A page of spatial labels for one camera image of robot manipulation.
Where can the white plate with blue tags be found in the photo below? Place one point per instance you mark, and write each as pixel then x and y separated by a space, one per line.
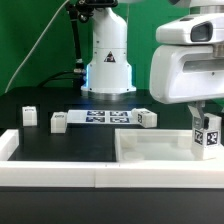
pixel 100 117

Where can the white square tabletop part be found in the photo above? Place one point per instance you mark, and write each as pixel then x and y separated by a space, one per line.
pixel 144 145

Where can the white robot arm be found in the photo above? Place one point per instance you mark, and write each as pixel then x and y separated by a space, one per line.
pixel 108 73

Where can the black cable post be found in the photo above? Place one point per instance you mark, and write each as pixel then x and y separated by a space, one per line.
pixel 79 71

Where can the white U-shaped obstacle fence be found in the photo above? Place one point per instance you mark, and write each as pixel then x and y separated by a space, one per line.
pixel 153 174

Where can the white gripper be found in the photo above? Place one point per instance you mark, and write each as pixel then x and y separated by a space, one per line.
pixel 189 64

